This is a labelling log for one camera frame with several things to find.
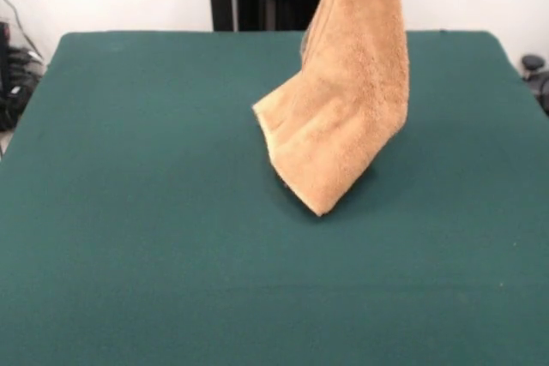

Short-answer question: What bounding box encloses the dark green table cloth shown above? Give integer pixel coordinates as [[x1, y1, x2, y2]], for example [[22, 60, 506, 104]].
[[0, 30, 549, 366]]

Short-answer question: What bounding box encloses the black round-headed stand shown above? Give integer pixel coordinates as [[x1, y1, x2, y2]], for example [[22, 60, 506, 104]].
[[521, 53, 549, 117]]

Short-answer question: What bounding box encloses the orange-tan terry towel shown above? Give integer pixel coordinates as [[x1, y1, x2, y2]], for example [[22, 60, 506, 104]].
[[251, 0, 411, 217]]

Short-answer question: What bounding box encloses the black equipment pile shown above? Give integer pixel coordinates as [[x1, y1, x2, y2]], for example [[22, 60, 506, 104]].
[[0, 21, 46, 134]]

